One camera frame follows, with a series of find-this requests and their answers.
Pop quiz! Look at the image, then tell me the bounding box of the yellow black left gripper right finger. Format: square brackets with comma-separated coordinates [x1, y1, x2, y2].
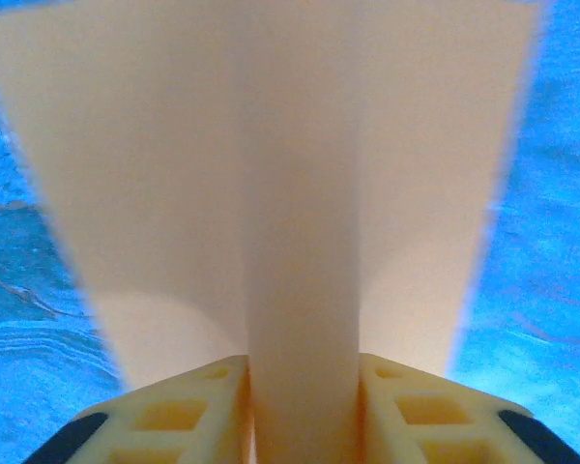
[357, 352, 580, 464]

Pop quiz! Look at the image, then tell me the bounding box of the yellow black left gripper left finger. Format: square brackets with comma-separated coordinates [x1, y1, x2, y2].
[23, 355, 253, 464]

